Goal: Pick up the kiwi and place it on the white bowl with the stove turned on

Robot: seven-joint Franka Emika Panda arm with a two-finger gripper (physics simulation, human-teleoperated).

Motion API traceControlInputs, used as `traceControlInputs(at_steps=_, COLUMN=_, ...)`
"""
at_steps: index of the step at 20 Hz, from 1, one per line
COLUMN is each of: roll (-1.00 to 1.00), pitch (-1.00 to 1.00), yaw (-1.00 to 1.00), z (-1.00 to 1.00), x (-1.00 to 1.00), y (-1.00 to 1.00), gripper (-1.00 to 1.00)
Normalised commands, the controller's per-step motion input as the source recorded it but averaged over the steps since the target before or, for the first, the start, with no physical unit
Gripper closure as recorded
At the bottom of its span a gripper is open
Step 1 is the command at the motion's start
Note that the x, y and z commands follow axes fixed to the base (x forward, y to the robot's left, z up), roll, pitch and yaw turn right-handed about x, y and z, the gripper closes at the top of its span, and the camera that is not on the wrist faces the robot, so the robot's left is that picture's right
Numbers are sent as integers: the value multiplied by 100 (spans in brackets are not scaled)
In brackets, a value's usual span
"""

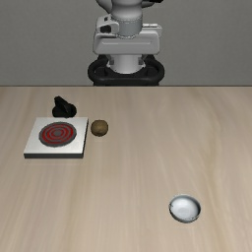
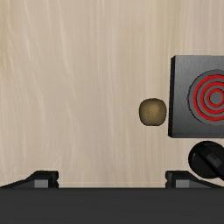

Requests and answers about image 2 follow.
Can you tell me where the brown kiwi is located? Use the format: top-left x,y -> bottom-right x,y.
138,97 -> 168,127

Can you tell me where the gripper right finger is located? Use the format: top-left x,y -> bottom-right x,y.
164,170 -> 224,189

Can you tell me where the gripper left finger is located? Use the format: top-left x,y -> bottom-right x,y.
0,170 -> 60,189

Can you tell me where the stove plate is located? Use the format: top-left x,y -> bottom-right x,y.
167,54 -> 224,182

